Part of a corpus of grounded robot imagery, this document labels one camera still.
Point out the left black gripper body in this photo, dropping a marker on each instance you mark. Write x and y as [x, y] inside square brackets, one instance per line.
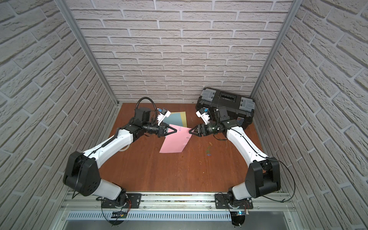
[163, 129]

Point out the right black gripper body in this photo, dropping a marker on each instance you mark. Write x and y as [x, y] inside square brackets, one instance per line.
[205, 129]

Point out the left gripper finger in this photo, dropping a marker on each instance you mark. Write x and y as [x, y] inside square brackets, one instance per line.
[169, 133]
[171, 129]

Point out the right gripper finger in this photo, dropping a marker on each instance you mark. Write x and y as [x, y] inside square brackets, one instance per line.
[195, 129]
[195, 134]

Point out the light blue paper sheet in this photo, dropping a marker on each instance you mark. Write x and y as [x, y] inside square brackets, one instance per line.
[174, 119]

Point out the pink paper sheet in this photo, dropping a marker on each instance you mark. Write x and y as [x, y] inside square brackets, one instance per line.
[176, 142]

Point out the yellow paper sheet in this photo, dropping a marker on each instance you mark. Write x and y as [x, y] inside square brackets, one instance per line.
[183, 118]

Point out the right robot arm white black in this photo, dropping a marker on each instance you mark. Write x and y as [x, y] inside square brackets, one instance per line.
[263, 174]

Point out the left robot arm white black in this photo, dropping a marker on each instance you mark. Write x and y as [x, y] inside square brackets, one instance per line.
[82, 169]

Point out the clear tape roll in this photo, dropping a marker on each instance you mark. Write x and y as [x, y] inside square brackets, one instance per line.
[125, 148]

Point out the black plastic toolbox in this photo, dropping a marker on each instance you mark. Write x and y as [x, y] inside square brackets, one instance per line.
[238, 107]

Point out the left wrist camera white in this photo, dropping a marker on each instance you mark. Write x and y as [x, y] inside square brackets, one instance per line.
[163, 113]

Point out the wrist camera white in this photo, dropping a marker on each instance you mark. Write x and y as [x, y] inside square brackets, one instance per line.
[203, 113]
[163, 113]

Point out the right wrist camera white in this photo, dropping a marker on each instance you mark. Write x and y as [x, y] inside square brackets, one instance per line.
[203, 113]

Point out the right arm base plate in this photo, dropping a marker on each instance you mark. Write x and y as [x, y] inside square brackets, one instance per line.
[223, 201]

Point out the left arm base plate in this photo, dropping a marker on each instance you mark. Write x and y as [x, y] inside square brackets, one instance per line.
[125, 201]

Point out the aluminium front rail frame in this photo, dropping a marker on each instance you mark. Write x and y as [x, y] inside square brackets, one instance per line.
[178, 206]

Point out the left corner aluminium post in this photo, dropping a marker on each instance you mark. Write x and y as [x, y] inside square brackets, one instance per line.
[67, 14]

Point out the corner aluminium post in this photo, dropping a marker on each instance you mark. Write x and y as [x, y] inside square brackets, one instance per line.
[278, 42]
[67, 14]

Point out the right corner aluminium post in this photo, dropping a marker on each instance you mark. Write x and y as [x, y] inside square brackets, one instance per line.
[278, 42]

